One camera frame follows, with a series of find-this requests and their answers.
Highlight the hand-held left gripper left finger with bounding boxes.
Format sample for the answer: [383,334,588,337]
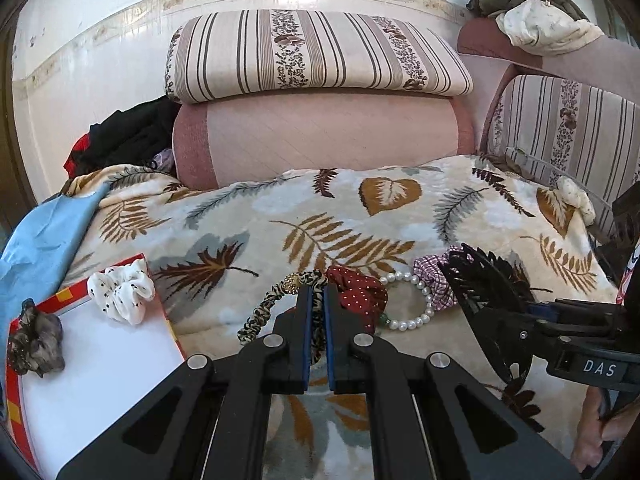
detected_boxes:
[56,285,313,480]

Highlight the black hair claw clip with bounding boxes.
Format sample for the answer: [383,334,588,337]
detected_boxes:
[436,242,540,387]

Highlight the striped floral sofa cushion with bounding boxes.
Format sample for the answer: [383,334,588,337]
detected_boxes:
[486,74,640,233]

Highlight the red box with white inside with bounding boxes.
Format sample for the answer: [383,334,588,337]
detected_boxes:
[2,252,189,480]

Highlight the white printed clothing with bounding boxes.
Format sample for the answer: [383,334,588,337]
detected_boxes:
[617,239,640,307]

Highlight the small white fabric scrunchie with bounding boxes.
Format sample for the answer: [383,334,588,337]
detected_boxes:
[556,175,597,226]

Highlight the plaid scrunchie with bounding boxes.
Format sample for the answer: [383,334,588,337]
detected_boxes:
[411,244,470,312]

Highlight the purple cloth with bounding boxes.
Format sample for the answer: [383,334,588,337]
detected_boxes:
[151,147,177,172]

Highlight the pink bolster cushion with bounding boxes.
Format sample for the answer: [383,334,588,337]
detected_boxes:
[172,92,477,189]

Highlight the black clothes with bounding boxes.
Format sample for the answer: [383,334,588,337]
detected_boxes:
[70,94,177,179]

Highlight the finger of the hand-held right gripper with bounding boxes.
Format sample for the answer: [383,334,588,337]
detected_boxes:
[529,300,627,319]
[517,318,627,349]

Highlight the white crumpled cloth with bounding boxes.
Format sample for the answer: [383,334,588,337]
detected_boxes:
[495,0,607,57]

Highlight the leopard print scrunchie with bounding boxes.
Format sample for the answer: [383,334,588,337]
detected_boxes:
[237,269,332,367]

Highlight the person's right hand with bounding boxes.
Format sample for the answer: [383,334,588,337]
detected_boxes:
[570,389,640,478]

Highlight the red cloth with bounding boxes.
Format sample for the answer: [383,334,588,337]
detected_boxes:
[63,134,92,173]

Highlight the wooden door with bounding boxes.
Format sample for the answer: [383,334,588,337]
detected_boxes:
[0,22,40,263]

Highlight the red dotted scrunchie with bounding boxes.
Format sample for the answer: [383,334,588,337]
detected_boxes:
[325,265,389,337]

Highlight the white dotted scrunchie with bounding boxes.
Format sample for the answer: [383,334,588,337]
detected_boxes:
[87,260,157,324]

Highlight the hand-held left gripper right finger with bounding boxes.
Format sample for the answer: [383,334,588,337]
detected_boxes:
[324,285,583,480]

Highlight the light blue cloth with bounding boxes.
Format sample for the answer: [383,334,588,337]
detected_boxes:
[0,182,112,311]

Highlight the leaf print blanket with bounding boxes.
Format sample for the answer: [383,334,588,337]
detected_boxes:
[59,152,622,480]

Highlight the white pearl bracelet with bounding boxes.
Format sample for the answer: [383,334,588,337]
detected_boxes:
[377,270,436,332]

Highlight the grey brown scrunchie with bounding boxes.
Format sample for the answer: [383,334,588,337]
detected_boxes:
[7,298,67,379]

